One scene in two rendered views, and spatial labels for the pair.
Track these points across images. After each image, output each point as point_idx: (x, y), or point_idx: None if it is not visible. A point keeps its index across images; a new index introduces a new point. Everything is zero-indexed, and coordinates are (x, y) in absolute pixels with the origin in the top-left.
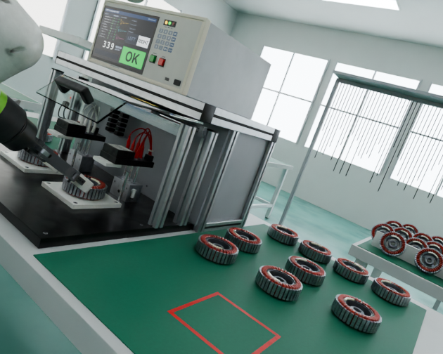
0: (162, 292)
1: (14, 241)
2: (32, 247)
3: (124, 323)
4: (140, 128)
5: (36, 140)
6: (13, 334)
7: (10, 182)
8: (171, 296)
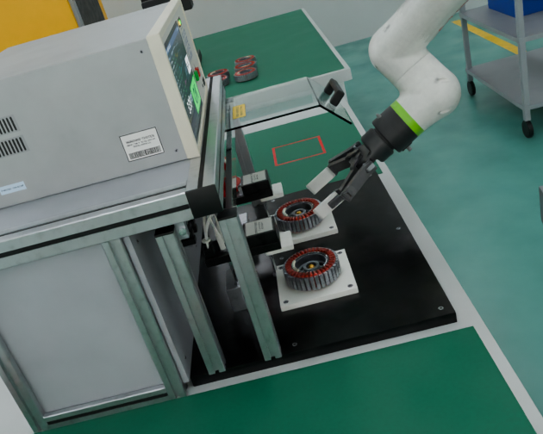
0: (317, 161)
1: (390, 180)
2: (380, 178)
3: None
4: None
5: (363, 145)
6: None
7: (370, 228)
8: (314, 159)
